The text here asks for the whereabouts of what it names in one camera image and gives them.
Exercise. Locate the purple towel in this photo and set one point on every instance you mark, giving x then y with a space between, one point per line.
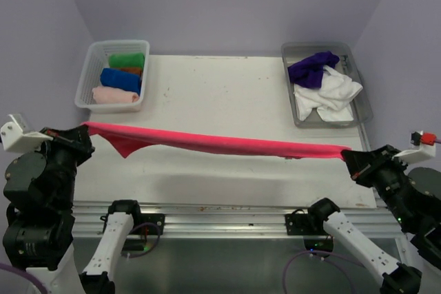
309 72

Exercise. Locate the white plastic basket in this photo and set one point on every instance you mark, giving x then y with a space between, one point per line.
96 60

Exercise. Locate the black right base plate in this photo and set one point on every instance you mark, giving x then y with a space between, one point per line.
299 222

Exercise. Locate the pink red towel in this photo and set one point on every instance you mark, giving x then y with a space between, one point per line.
127 139

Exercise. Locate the green rolled towel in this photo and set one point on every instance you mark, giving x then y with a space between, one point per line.
126 60

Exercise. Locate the orange rolled towel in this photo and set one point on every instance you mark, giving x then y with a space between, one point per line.
133 70

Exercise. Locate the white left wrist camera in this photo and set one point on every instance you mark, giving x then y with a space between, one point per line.
18 136

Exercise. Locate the white towel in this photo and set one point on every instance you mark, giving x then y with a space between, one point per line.
331 101

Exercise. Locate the aluminium mounting rail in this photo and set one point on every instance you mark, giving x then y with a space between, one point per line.
257 222

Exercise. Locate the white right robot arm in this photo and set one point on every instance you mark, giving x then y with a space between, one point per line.
392 275

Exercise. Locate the light pink rolled towel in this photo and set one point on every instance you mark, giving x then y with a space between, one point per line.
110 95

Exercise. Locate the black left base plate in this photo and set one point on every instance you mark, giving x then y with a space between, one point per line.
151 223

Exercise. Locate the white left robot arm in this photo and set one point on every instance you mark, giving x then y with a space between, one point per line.
39 245

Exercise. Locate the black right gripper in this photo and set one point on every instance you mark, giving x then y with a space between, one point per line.
362 163

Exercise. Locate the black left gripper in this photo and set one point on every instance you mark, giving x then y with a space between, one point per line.
76 136

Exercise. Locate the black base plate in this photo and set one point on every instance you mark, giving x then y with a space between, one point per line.
151 223
299 222

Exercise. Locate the blue rolled towel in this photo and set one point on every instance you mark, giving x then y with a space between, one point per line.
121 80

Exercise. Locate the clear plastic bin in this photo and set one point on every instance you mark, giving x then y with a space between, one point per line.
360 106

